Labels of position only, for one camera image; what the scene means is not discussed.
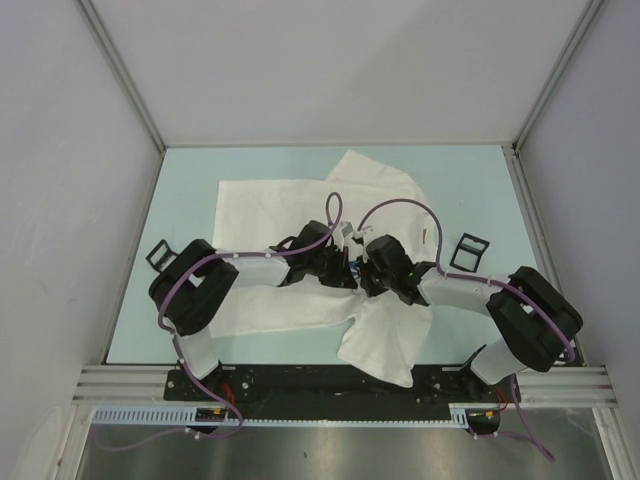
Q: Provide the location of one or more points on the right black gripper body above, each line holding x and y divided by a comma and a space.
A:
373, 282

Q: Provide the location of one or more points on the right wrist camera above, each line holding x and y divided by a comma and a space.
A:
360, 238

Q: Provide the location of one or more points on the right black display box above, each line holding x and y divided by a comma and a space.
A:
468, 253

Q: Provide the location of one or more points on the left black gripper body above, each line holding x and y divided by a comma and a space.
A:
332, 266

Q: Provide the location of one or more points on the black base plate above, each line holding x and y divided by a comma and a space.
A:
342, 392

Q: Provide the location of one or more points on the aluminium front rail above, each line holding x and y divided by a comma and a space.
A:
561, 387

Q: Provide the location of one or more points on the left black display box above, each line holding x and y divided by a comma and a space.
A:
160, 256

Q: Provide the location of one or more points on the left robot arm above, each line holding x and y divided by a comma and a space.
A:
191, 286

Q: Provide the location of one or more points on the white t-shirt with flower print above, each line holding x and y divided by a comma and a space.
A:
386, 335

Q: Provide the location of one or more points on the grey slotted cable duct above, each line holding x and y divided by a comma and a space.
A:
192, 417

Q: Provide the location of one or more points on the black display box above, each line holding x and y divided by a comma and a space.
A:
160, 256
468, 253

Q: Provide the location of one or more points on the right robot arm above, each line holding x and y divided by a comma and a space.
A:
536, 323

